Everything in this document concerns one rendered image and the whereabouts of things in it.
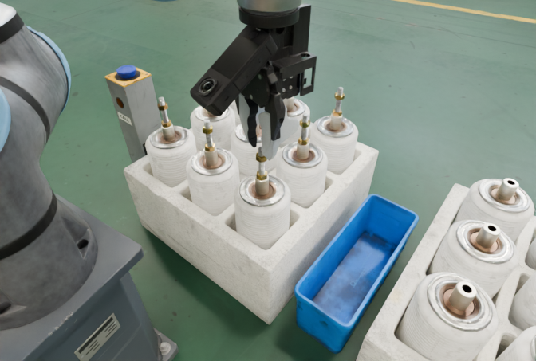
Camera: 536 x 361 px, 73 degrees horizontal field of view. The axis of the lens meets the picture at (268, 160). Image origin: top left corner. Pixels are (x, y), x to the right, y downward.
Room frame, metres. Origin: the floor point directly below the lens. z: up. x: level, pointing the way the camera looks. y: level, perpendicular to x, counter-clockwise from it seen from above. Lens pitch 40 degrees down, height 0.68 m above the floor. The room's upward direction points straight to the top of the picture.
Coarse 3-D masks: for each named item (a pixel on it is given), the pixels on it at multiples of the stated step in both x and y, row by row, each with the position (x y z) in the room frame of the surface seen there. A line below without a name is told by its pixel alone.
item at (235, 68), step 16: (256, 32) 0.42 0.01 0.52; (240, 48) 0.41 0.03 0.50; (256, 48) 0.40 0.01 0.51; (272, 48) 0.41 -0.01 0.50; (224, 64) 0.40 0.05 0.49; (240, 64) 0.39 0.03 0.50; (256, 64) 0.40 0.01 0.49; (208, 80) 0.38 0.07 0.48; (224, 80) 0.38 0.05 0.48; (240, 80) 0.38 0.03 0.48; (192, 96) 0.38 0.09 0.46; (208, 96) 0.37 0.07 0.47; (224, 96) 0.37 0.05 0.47
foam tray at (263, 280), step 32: (160, 192) 0.50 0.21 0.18; (352, 192) 0.54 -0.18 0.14; (160, 224) 0.51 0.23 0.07; (192, 224) 0.44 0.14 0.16; (224, 224) 0.42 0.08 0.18; (320, 224) 0.44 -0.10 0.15; (192, 256) 0.45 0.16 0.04; (224, 256) 0.39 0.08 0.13; (256, 256) 0.35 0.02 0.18; (288, 256) 0.36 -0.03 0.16; (224, 288) 0.40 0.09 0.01; (256, 288) 0.34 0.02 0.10; (288, 288) 0.37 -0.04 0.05
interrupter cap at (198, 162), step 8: (200, 152) 0.53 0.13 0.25; (224, 152) 0.53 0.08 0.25; (192, 160) 0.51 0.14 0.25; (200, 160) 0.51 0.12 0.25; (224, 160) 0.51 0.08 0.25; (232, 160) 0.51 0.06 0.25; (192, 168) 0.49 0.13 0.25; (200, 168) 0.48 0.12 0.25; (208, 168) 0.49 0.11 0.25; (216, 168) 0.48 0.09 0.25; (224, 168) 0.48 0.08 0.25
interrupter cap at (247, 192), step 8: (272, 176) 0.46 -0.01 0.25; (248, 184) 0.44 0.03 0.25; (272, 184) 0.44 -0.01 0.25; (280, 184) 0.44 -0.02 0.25; (240, 192) 0.42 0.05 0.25; (248, 192) 0.43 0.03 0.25; (272, 192) 0.43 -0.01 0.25; (280, 192) 0.43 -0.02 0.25; (248, 200) 0.41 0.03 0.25; (256, 200) 0.41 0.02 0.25; (264, 200) 0.41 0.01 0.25; (272, 200) 0.41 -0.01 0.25; (280, 200) 0.41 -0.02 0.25
